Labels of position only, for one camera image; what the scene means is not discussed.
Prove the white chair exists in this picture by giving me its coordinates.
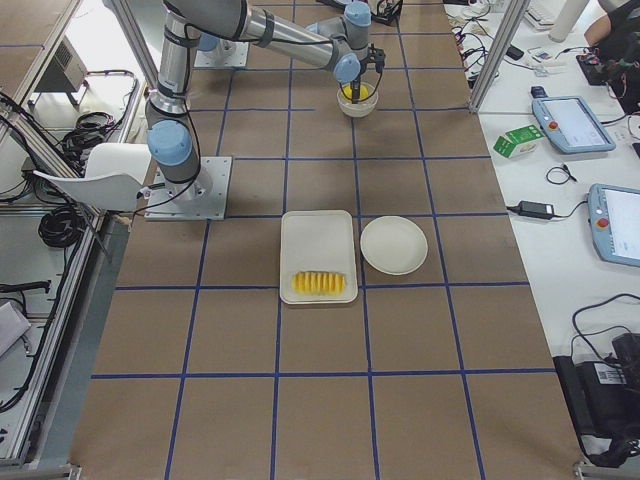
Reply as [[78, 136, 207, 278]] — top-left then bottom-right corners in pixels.
[[34, 143, 151, 212]]

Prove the sliced yellow bread toy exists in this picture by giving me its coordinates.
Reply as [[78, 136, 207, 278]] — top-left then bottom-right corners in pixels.
[[291, 271, 347, 296]]

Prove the yellow lemon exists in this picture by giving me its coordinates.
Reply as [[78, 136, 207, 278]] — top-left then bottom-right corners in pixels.
[[341, 84, 369, 102]]

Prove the white ceramic bowl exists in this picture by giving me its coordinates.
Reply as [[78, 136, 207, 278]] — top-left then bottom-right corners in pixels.
[[337, 82, 379, 118]]

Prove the white rectangular tray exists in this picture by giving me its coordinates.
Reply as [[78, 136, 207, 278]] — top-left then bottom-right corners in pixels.
[[279, 210, 358, 305]]

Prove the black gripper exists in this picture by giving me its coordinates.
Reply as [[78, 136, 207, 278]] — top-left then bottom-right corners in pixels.
[[350, 73, 362, 104]]

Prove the aluminium frame post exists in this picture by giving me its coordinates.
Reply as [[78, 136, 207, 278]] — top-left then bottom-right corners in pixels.
[[469, 0, 528, 113]]

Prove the black power adapter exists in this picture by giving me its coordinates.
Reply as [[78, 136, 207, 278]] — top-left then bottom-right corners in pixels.
[[518, 200, 555, 220]]

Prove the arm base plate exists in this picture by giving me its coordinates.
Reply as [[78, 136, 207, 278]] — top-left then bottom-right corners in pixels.
[[144, 156, 232, 221], [194, 40, 249, 70]]

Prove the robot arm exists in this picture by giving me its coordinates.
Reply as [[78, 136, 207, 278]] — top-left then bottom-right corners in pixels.
[[147, 1, 371, 185]]

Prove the white round plate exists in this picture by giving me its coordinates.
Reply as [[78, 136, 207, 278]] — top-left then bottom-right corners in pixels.
[[360, 216, 429, 276]]

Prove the green white carton box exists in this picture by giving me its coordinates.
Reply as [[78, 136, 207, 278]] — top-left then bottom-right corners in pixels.
[[493, 125, 543, 159]]

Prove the blue teach pendant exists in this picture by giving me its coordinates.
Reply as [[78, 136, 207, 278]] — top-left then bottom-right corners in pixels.
[[531, 96, 616, 154], [587, 184, 639, 267]]

